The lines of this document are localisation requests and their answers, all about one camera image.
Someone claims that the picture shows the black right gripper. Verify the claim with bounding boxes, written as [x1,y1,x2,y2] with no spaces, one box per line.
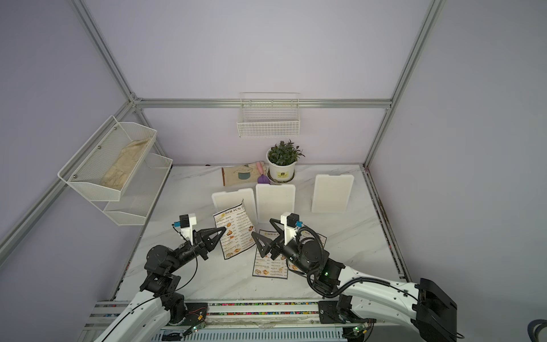
[255,217,313,274]

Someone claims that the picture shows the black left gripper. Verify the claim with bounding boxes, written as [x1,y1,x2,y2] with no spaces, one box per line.
[168,227,226,274]

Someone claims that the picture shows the dim sum menu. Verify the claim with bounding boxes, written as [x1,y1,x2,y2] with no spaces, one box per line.
[285,233,328,276]
[252,248,289,279]
[213,202,255,260]

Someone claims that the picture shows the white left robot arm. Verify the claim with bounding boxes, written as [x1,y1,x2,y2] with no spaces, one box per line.
[96,227,226,341]

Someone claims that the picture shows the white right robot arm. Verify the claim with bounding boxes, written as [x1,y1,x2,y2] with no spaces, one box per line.
[252,213,464,341]

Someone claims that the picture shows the middle white acrylic menu holder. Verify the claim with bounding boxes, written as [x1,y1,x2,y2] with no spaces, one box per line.
[256,184,296,224]

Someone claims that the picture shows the white acrylic menu holder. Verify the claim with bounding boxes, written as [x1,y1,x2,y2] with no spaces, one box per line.
[311,175,355,214]
[256,184,296,224]
[212,188,258,225]

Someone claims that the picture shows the left white acrylic menu holder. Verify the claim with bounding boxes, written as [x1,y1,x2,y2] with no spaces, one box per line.
[212,188,258,225]

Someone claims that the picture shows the purple silicone spatula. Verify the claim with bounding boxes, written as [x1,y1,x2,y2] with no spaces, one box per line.
[256,161,271,185]

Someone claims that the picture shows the beige oven mitt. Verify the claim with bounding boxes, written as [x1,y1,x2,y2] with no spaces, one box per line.
[222,163,261,187]

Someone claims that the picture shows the right white acrylic menu holder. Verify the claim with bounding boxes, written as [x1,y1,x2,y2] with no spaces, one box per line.
[311,175,355,214]

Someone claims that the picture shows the potted green plant white pot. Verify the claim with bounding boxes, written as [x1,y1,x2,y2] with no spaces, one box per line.
[266,140,306,183]

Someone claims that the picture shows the beige cloth in shelf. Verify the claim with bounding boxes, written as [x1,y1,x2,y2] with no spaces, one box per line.
[101,138,150,190]

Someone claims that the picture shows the white two-tier mesh shelf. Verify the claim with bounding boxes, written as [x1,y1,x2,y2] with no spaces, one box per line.
[58,116,172,226]

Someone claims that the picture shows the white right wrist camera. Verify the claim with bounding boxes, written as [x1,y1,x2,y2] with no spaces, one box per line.
[281,212,303,245]

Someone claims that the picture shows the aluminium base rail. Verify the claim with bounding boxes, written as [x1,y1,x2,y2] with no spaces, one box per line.
[76,298,428,342]

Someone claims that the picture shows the white wire wall basket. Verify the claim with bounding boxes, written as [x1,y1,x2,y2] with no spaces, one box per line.
[236,92,301,138]

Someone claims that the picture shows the aluminium frame profiles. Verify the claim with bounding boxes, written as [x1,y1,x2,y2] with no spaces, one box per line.
[1,1,445,268]

